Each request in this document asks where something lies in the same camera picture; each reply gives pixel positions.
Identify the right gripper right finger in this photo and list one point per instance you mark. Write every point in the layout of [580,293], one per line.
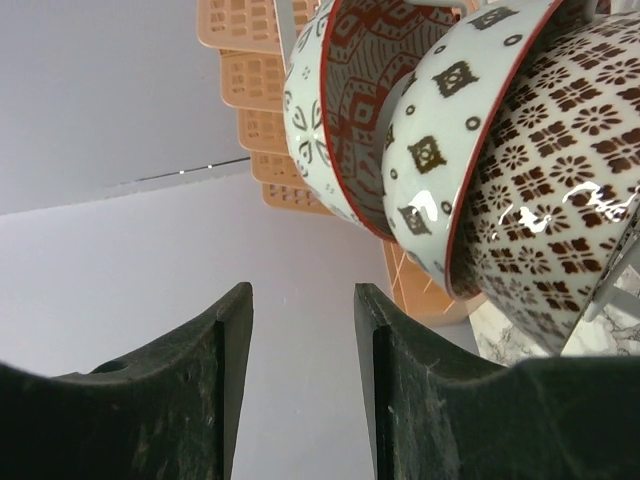
[437,411]

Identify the brown patterned bowl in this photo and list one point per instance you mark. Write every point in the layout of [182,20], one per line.
[556,188]

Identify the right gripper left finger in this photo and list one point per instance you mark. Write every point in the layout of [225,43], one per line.
[167,410]

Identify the orange plastic desk organizer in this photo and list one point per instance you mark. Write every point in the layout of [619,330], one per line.
[251,37]

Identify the red patterned bowl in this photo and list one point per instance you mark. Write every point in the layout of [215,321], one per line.
[345,62]

